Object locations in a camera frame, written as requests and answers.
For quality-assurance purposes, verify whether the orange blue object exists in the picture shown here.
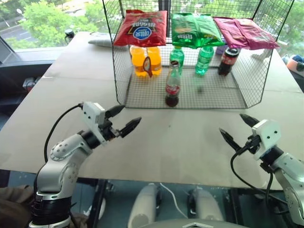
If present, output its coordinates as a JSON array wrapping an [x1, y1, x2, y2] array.
[[286, 54, 304, 72]]

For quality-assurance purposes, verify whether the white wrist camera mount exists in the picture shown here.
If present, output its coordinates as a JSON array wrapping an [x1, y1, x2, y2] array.
[[82, 101, 107, 145], [251, 119, 282, 162]]

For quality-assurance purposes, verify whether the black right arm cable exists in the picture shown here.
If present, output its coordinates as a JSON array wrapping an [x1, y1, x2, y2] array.
[[230, 142, 295, 214]]

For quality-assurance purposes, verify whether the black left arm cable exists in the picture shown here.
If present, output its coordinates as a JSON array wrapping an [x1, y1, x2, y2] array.
[[44, 102, 84, 164]]

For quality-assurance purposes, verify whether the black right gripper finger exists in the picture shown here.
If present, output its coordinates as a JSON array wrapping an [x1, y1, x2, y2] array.
[[239, 113, 259, 128], [218, 128, 243, 152]]

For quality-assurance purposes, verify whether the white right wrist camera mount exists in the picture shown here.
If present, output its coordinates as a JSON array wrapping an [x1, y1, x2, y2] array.
[[251, 119, 282, 162]]

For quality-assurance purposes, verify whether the green chip bag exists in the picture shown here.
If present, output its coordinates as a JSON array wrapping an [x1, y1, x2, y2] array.
[[171, 13, 226, 49]]

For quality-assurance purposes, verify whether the grey torso cover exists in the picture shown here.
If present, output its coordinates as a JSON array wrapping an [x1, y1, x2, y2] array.
[[152, 219, 238, 228]]

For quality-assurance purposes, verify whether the black wire mesh rack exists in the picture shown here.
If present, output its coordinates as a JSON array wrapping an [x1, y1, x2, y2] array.
[[101, 0, 295, 109]]

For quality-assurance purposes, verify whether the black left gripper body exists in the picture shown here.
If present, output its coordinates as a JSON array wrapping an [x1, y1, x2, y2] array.
[[98, 114, 123, 141]]

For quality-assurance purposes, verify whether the purple chip bag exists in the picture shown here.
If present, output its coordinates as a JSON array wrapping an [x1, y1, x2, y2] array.
[[213, 17, 281, 50]]

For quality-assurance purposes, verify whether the green Sprite plastic bottle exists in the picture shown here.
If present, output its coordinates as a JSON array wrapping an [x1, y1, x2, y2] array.
[[195, 46, 215, 76], [169, 46, 185, 76]]

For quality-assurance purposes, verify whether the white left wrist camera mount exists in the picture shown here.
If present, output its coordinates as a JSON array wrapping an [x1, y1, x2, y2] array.
[[82, 101, 107, 145]]

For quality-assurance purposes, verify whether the brown cloth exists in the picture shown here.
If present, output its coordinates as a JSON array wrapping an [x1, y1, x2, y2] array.
[[0, 185, 34, 228]]

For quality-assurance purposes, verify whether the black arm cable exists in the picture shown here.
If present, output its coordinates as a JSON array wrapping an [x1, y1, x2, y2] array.
[[230, 142, 295, 214], [44, 102, 84, 164]]

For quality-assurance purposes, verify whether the white cable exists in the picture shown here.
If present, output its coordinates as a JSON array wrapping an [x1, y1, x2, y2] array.
[[160, 182, 188, 218]]

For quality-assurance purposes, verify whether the glass cola bottle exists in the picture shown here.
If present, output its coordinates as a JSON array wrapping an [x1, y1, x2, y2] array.
[[165, 64, 181, 107]]

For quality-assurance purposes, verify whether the white rounded shell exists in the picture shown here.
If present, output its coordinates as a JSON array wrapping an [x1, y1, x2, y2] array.
[[190, 187, 224, 223], [128, 183, 157, 228]]

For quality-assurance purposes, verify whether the grey white pouch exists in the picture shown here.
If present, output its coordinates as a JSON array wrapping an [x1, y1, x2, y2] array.
[[88, 32, 114, 48]]

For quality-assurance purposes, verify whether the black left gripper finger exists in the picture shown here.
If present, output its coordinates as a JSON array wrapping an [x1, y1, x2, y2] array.
[[104, 105, 126, 119], [118, 116, 143, 138]]

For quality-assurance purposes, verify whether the red grey device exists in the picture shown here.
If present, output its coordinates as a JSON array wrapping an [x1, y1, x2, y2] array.
[[22, 77, 41, 92]]

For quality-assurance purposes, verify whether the red chip bag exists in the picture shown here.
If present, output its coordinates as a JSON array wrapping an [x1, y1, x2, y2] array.
[[113, 9, 168, 48]]

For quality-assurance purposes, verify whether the dark cola bottle back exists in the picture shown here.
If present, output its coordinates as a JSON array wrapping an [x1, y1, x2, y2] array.
[[218, 46, 240, 76]]

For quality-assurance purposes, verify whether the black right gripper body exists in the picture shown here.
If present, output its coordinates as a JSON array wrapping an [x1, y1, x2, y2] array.
[[245, 134, 262, 151]]

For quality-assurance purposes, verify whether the orange soda plastic bottle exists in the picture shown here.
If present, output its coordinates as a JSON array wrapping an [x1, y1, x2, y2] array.
[[146, 46, 162, 76], [129, 45, 149, 78]]

